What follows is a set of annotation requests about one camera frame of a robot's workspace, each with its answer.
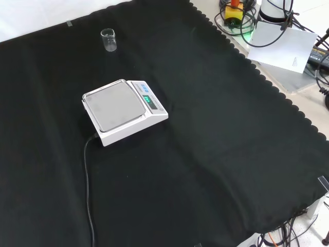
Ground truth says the orange cable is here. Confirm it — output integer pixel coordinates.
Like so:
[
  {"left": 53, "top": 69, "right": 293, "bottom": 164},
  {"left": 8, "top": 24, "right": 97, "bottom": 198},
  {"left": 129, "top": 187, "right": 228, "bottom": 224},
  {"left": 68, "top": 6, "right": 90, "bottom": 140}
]
[{"left": 266, "top": 231, "right": 286, "bottom": 245}]

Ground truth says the black looped cable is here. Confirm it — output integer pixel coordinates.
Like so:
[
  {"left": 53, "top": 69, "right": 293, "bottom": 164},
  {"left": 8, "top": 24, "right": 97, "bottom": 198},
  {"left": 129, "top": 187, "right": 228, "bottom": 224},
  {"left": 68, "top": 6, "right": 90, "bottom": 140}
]
[{"left": 214, "top": 0, "right": 258, "bottom": 37}]

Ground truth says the black cable over board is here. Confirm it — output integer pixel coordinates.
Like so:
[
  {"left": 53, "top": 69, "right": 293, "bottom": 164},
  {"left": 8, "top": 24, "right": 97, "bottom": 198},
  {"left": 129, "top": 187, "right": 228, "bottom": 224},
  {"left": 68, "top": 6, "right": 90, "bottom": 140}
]
[{"left": 240, "top": 0, "right": 296, "bottom": 48}]

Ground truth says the small clear glass beaker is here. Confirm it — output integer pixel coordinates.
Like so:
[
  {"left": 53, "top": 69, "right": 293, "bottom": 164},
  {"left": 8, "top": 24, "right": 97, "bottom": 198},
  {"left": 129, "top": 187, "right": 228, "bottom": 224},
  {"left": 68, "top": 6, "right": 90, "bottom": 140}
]
[{"left": 100, "top": 28, "right": 118, "bottom": 52}]

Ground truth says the yellow stop button box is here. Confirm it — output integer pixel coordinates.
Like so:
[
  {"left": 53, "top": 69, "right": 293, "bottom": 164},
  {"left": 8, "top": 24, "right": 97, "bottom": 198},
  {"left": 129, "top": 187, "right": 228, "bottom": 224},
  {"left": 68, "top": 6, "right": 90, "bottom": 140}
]
[{"left": 225, "top": 0, "right": 244, "bottom": 28}]

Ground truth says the grey metal base plate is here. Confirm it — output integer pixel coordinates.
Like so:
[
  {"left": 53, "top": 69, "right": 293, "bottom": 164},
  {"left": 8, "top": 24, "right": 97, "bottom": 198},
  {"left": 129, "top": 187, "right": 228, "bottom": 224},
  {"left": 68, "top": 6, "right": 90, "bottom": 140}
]
[{"left": 250, "top": 58, "right": 320, "bottom": 93}]

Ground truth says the black balance power cable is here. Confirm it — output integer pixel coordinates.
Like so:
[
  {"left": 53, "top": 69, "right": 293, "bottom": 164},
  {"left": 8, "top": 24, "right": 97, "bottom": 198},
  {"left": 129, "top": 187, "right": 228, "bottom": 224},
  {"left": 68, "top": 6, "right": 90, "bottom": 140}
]
[{"left": 84, "top": 133, "right": 99, "bottom": 247}]

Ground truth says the black scalloped bench cloth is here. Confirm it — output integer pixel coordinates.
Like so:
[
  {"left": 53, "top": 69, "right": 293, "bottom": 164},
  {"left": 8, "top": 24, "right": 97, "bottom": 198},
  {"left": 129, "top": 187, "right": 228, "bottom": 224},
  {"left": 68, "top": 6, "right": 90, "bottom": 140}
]
[{"left": 0, "top": 0, "right": 329, "bottom": 247}]

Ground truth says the black power adapter brick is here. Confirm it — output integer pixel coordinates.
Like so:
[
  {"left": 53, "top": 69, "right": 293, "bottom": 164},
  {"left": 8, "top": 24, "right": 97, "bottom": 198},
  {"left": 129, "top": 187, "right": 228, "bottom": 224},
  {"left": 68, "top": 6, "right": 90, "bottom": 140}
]
[{"left": 307, "top": 46, "right": 329, "bottom": 70}]

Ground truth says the white electronic balance steel pan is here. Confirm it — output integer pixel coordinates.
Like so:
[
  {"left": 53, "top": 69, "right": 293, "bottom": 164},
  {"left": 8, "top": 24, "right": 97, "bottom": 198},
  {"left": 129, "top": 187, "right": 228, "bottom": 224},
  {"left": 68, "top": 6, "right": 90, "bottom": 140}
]
[{"left": 81, "top": 79, "right": 169, "bottom": 147}]

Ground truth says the black cable bundle under bench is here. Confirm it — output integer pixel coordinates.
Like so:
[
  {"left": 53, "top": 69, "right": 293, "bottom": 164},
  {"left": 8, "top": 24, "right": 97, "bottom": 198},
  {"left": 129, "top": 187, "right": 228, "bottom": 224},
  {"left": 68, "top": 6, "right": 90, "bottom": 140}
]
[{"left": 257, "top": 215, "right": 310, "bottom": 247}]

